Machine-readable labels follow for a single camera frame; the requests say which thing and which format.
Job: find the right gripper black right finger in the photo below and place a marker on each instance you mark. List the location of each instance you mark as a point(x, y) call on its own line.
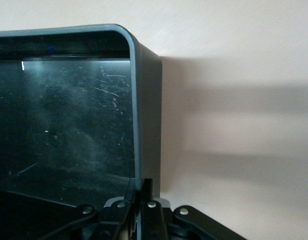
point(151, 220)

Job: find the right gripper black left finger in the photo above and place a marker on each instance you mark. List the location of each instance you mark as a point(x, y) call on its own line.
point(119, 215)

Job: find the black plastic box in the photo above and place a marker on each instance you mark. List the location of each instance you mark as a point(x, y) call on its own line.
point(69, 112)

